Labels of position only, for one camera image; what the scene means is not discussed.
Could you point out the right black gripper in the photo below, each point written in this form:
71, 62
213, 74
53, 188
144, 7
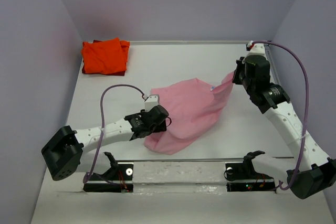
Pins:
242, 64

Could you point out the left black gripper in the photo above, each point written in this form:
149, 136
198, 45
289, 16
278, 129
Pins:
161, 127

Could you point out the pink t shirt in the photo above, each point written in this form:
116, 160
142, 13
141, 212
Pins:
194, 107

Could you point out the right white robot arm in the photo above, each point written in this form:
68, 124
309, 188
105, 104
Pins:
314, 170

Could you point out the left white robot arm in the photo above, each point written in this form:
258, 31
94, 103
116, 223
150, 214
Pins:
64, 153

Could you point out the folded orange t shirt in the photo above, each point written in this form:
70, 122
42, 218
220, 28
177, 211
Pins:
105, 57

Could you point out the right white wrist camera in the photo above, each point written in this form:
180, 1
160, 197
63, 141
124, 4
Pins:
255, 49

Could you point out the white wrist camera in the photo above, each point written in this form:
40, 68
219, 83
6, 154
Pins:
151, 101
255, 49

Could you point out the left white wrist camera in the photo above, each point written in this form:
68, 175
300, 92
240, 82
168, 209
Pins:
151, 101

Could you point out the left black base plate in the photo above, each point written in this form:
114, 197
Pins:
119, 181

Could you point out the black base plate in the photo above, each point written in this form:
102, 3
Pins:
119, 181
240, 180

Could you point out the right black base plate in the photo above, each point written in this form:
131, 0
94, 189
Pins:
240, 180

